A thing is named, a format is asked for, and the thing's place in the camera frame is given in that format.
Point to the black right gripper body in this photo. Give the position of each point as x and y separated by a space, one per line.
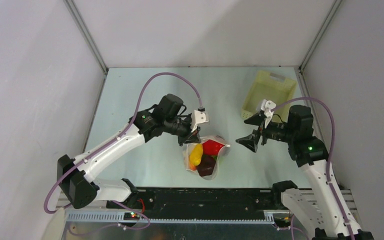
262 132

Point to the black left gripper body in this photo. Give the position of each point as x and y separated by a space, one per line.
182 128

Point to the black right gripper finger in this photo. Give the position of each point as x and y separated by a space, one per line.
250 141
256 120

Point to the yellow toy banana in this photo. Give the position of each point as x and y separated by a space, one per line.
196 154

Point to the red toy pepper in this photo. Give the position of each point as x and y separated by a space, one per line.
212 148

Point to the clear zip top bag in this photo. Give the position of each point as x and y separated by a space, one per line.
223 153

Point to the dark purple toy fruit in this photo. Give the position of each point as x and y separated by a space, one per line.
207 166

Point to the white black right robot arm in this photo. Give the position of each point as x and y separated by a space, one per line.
331 218

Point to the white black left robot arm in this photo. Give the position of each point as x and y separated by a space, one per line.
78 176

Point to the cream perforated plastic basket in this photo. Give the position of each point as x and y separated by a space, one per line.
270 86

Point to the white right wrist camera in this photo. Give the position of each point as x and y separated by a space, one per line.
267 107

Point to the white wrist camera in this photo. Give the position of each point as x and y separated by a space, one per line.
267 107
198 118

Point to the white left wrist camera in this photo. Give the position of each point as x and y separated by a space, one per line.
198 118

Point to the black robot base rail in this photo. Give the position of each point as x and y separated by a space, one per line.
161 203

